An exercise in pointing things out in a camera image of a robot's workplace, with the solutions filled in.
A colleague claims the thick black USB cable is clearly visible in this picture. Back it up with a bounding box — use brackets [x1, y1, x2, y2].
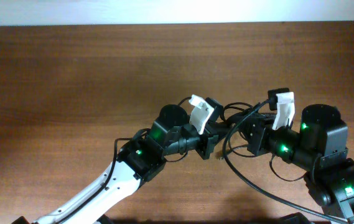
[213, 101, 258, 141]

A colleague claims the thin black USB cable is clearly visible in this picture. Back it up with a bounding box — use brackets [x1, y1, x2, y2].
[215, 130, 258, 161]

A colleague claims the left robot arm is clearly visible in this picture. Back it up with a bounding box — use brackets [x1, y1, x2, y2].
[35, 101, 226, 224]

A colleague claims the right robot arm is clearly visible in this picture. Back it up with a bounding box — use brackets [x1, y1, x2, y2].
[239, 104, 354, 223]

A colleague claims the right camera black cable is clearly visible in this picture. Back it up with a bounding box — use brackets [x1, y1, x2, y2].
[221, 98, 348, 224]

